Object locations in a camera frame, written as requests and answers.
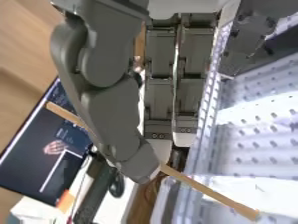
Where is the dark grey five-finger robot hand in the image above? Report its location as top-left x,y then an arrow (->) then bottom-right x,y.
49,0 -> 298,185

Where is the light wooden chopstick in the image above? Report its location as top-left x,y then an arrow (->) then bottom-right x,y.
45,101 -> 262,222

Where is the black keyboard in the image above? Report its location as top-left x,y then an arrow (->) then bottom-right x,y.
71,159 -> 117,224

